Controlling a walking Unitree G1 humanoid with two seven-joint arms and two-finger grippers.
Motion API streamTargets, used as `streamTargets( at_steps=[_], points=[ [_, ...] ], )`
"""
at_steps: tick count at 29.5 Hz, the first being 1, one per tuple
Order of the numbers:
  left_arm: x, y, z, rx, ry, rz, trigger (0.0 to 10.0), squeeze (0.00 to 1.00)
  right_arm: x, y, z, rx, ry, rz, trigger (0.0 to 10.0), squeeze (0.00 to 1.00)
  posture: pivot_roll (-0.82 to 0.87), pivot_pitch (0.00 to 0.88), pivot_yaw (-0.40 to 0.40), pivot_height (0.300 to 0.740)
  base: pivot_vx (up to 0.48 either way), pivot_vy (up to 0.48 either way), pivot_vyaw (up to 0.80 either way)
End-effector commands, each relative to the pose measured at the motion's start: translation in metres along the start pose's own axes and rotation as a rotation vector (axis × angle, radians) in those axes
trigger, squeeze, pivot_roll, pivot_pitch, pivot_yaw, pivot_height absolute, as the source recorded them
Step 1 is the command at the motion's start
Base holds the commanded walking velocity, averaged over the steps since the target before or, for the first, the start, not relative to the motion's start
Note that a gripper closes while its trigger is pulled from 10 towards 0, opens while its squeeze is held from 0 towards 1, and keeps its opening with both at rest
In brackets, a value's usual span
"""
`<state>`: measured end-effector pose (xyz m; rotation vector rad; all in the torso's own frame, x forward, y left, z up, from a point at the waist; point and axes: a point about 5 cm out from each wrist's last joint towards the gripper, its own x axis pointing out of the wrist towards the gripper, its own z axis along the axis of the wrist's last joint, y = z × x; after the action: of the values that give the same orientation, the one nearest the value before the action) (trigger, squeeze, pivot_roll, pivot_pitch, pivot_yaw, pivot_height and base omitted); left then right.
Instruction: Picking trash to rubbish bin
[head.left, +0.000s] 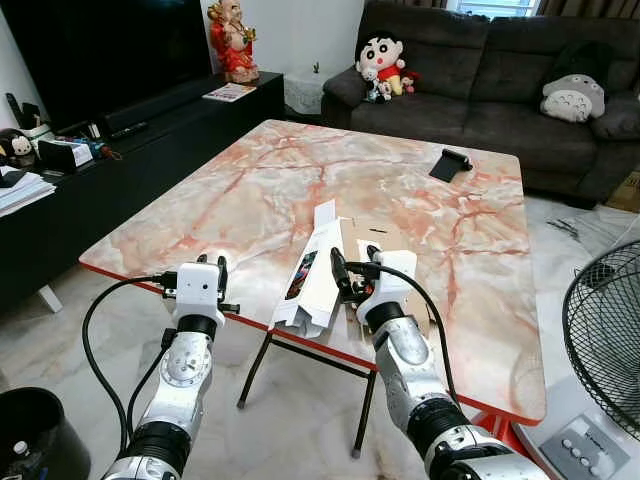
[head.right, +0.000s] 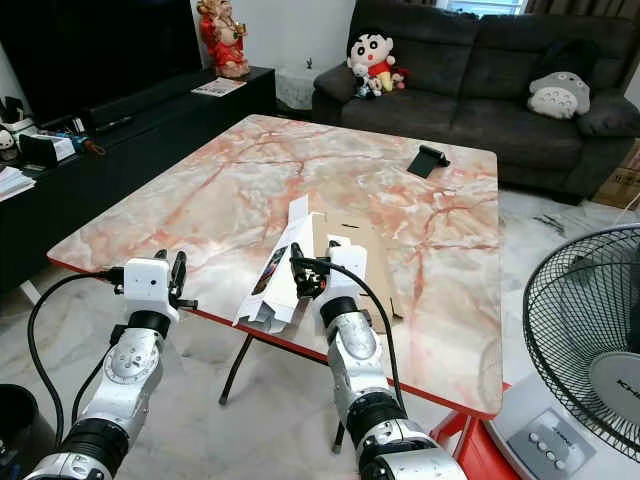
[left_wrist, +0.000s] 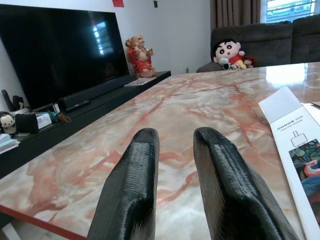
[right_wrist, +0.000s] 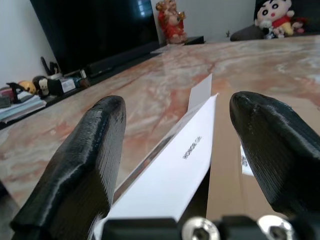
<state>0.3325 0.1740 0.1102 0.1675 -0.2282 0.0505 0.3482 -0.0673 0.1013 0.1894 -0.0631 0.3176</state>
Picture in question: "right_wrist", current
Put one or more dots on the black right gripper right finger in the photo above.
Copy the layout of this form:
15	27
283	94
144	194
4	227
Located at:
280	155

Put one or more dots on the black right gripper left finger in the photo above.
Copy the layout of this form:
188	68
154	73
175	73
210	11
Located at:
82	162

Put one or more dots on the brown cardboard box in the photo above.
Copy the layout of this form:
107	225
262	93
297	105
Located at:
225	162

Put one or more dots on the white Honor box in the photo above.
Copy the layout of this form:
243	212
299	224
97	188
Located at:
162	175

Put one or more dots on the white paper stack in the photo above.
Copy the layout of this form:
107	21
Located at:
22	107

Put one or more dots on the brown monkey plush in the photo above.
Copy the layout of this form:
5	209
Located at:
43	86

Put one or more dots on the yellow plush toy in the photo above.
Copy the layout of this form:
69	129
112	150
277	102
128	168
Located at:
27	87

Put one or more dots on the black phone stand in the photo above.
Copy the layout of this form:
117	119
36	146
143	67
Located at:
14	93

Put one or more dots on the black soundbar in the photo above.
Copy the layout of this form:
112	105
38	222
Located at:
105	66

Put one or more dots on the small white dog plush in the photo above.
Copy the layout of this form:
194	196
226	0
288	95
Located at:
267	30

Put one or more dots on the dark sofa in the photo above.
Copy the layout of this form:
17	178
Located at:
242	32

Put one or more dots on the small red plush doll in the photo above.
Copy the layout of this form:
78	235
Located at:
298	25

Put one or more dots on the black television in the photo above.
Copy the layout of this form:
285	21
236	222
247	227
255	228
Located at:
100	27

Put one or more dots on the Shin-chan plush doll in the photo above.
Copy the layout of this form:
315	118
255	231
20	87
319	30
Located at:
275	15

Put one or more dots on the black flat box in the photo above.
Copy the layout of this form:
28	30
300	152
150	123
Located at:
195	40

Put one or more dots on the red robed figurine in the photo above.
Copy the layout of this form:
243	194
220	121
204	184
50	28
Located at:
172	25

